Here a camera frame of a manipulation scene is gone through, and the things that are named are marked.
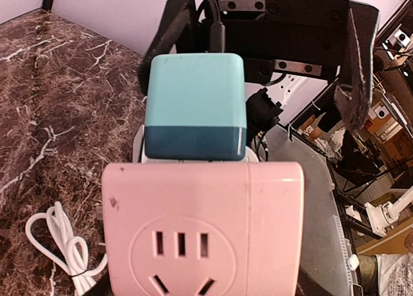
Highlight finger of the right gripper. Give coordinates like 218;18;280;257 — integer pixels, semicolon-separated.
137;0;197;93

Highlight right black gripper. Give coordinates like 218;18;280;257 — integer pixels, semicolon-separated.
195;0;379;133

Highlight teal charger plug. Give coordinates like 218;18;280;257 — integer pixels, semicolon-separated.
144;53;247;161

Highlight pink cube socket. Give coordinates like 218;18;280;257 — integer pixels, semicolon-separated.
102;162;304;295

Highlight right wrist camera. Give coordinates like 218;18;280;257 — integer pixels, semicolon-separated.
246;88;283;144

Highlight white slotted cable duct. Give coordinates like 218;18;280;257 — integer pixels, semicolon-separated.
325;157;361;296

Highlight white coiled power cord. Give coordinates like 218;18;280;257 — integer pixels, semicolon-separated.
25;201;109;295

